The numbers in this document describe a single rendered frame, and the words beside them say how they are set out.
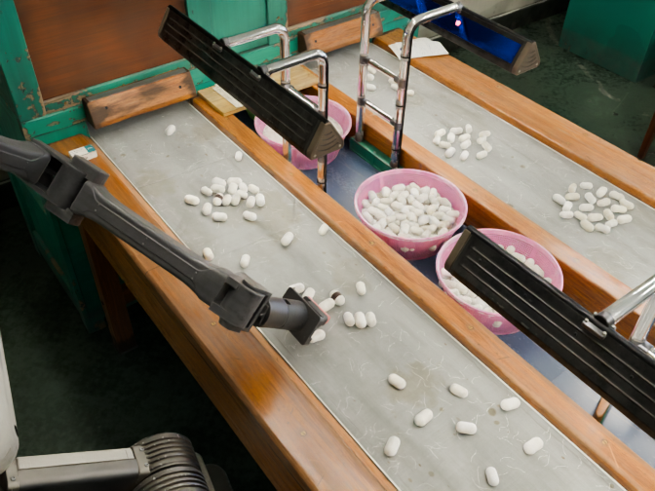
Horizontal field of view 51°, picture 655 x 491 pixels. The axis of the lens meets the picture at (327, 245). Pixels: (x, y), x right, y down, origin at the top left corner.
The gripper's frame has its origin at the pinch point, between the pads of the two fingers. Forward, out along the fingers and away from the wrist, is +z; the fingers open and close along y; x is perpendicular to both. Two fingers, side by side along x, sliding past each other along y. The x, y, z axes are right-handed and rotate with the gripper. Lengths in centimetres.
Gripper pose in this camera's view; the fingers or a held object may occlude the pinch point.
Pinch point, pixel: (326, 319)
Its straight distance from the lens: 136.5
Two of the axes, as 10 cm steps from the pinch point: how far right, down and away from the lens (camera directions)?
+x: -5.3, 8.2, 2.4
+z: 6.1, 1.6, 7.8
